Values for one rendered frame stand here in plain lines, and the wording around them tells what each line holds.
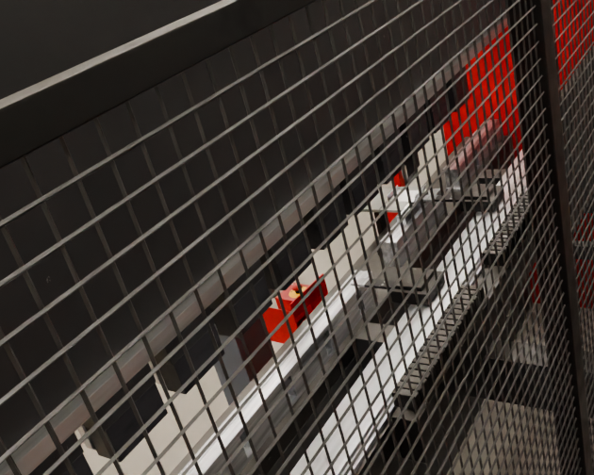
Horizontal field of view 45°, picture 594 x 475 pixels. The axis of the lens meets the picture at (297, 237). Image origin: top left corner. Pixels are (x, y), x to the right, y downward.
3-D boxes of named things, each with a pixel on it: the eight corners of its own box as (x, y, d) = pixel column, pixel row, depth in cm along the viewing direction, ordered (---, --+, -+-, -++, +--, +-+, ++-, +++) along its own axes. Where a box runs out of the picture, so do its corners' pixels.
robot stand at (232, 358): (239, 434, 317) (165, 236, 274) (261, 407, 329) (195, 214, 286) (271, 443, 306) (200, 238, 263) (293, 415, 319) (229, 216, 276)
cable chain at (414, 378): (463, 296, 189) (461, 284, 187) (486, 299, 186) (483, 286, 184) (393, 406, 158) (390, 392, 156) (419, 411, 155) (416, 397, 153)
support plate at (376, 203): (357, 188, 271) (357, 186, 271) (422, 188, 256) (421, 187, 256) (335, 210, 258) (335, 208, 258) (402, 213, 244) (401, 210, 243)
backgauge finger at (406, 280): (363, 275, 214) (360, 260, 212) (445, 282, 200) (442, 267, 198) (344, 297, 206) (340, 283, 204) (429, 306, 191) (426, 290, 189)
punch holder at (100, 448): (140, 404, 152) (112, 341, 145) (169, 411, 147) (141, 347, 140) (90, 454, 142) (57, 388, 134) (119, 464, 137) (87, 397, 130)
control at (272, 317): (299, 309, 269) (288, 268, 261) (335, 315, 259) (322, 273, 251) (268, 340, 256) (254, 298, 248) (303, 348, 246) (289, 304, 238)
